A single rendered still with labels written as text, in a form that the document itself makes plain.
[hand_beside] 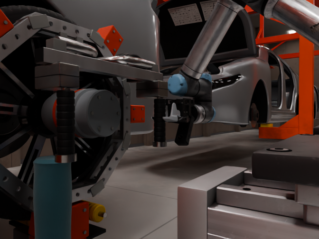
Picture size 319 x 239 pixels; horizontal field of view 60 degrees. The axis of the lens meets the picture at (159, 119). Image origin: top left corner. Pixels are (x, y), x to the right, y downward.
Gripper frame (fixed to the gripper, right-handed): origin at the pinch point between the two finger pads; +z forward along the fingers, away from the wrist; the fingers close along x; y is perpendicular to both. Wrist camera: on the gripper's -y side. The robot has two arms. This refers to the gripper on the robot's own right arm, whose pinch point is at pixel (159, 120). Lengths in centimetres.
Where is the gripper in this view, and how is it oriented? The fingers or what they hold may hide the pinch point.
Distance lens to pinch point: 85.1
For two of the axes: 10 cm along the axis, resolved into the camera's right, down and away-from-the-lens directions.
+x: 8.2, 0.0, -5.7
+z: -5.7, 0.1, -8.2
